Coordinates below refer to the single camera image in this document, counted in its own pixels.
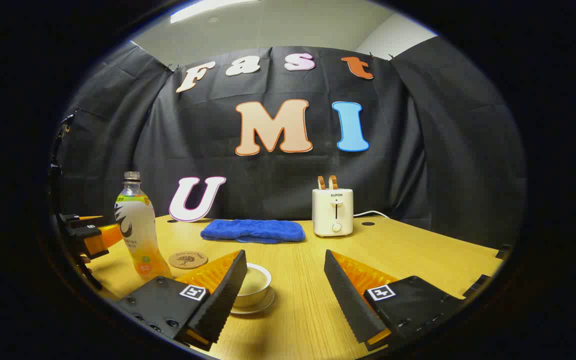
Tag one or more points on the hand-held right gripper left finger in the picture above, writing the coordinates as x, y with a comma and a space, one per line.
223, 300

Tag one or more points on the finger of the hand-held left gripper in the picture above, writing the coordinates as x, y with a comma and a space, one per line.
85, 240
70, 218

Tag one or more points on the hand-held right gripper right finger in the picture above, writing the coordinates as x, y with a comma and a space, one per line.
348, 300

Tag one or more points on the cream ceramic teacup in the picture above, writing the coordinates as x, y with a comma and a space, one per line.
262, 295

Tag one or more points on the clear water bottle white label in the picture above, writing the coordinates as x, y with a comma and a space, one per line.
135, 225

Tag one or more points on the round cork coaster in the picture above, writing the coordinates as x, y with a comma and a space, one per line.
188, 260

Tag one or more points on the cream ceramic saucer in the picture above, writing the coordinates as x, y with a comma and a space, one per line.
264, 306

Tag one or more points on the blue folded towel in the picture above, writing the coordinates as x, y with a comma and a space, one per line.
253, 230

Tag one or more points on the white toaster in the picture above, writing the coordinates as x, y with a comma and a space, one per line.
333, 225

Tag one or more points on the brown toast slice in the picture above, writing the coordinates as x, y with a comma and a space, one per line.
333, 182
321, 183

